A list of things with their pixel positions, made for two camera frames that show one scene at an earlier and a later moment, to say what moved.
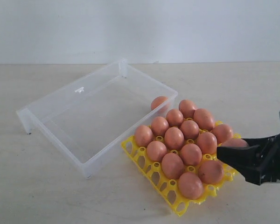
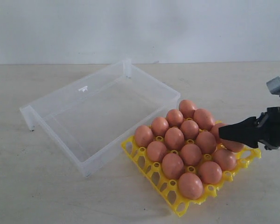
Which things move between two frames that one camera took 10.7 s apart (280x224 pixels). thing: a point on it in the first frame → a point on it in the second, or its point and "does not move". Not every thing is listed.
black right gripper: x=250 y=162 → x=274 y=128
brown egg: x=174 y=137 does not move
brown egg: x=204 y=119 does not move
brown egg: x=210 y=171 does not move
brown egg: x=143 y=136 does not move
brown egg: x=174 y=117 does not move
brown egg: x=235 y=143 → x=225 y=158
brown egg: x=159 y=105 → x=232 y=145
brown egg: x=190 y=129 does not move
